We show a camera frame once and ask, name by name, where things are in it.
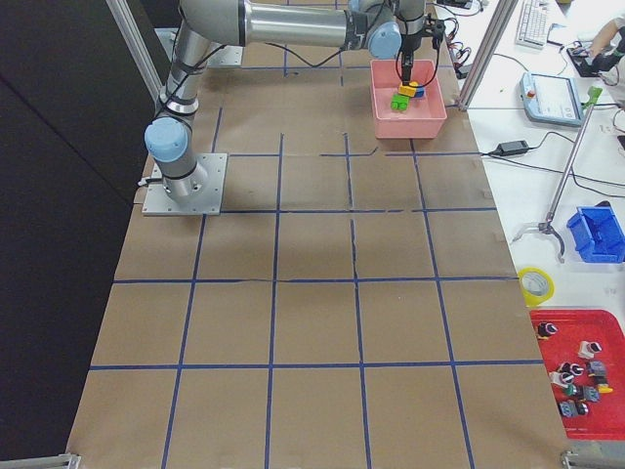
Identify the black power adapter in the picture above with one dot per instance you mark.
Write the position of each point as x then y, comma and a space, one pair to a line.
512, 148

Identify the blue storage bin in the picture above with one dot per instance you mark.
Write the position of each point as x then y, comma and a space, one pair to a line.
597, 234

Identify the yellow tape roll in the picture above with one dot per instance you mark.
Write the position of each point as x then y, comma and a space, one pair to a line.
537, 286

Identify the yellow toy block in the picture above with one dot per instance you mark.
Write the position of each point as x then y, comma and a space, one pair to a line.
409, 90

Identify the aluminium frame post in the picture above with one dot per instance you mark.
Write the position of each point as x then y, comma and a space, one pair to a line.
493, 33

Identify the green toy block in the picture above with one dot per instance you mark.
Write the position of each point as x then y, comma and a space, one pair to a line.
400, 102

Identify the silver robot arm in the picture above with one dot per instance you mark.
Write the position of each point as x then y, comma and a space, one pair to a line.
215, 33

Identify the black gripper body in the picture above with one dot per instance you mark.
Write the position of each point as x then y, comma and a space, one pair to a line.
408, 43

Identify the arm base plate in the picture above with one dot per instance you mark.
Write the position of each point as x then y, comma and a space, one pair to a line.
205, 195
230, 56

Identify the red plastic tray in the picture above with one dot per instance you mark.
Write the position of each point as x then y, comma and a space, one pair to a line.
583, 352

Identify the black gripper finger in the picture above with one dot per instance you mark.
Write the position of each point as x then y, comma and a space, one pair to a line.
406, 66

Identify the pink plastic box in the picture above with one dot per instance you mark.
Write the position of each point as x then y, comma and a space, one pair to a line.
423, 117

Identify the white keyboard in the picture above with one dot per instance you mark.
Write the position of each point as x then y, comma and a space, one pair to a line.
532, 28

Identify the teach pendant tablet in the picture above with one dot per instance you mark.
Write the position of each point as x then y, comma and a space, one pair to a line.
551, 99

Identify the long reach grabber tool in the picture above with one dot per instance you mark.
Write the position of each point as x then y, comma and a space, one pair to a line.
545, 227

